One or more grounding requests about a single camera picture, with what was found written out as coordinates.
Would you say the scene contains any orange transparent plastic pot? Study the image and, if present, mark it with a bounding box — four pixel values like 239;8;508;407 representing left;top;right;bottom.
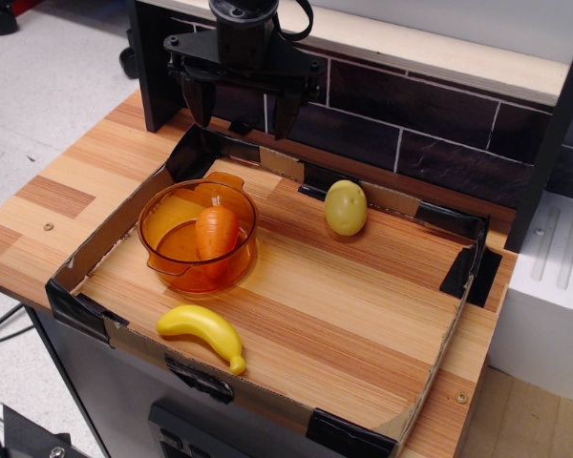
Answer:
138;172;258;293

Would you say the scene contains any black control box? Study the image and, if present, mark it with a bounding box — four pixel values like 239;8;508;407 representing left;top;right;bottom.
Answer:
148;404;231;457

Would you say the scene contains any yellow plastic toy potato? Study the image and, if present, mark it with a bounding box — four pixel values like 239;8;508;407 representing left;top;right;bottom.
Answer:
324;179;368;237

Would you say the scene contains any black metal bracket with screw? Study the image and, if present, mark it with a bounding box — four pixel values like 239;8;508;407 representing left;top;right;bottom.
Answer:
0;403;77;457

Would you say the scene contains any cardboard fence with black tape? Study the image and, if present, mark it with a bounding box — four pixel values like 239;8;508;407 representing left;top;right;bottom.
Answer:
47;127;514;457

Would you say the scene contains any dark brick pattern backsplash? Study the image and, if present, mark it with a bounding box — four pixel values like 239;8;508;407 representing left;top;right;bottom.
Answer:
128;0;573;252

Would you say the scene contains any white grooved sink block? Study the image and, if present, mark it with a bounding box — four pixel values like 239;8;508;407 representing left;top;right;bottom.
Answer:
489;193;573;400

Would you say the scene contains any orange plastic toy carrot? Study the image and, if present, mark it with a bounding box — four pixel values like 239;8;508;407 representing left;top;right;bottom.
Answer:
195;205;239;280

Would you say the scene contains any yellow plastic toy banana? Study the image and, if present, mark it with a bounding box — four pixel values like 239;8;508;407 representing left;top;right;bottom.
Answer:
157;304;246;375

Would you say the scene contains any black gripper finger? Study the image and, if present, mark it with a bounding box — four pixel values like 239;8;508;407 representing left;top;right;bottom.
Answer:
180;75;215;127
273;93;300;140

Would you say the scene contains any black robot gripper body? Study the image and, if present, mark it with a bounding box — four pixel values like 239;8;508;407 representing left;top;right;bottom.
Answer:
163;1;324;101

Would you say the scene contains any black chair caster wheel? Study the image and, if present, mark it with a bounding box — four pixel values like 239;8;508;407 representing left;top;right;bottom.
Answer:
118;47;138;79

